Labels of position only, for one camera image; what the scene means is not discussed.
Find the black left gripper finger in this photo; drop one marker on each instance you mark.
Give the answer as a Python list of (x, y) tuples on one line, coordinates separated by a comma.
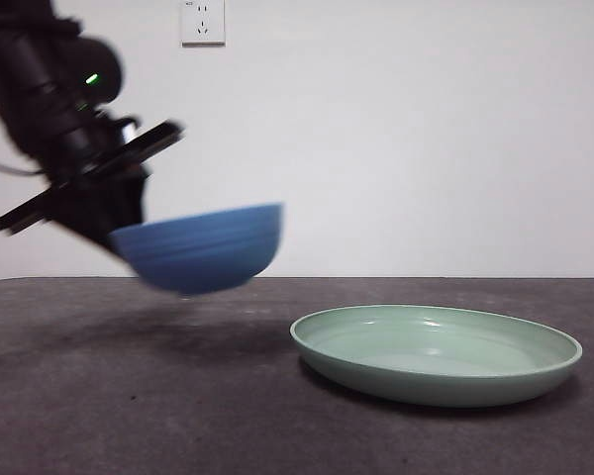
[(81, 215), (128, 198)]

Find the blue ribbed bowl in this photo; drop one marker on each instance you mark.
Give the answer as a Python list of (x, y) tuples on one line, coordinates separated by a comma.
[(203, 252)]

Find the green round plate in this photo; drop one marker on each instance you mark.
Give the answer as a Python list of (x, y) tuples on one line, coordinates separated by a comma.
[(425, 381)]

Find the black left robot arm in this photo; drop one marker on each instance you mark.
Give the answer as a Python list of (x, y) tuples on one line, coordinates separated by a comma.
[(29, 84)]

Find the white wall socket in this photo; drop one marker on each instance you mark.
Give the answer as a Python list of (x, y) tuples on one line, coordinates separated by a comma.
[(203, 25)]

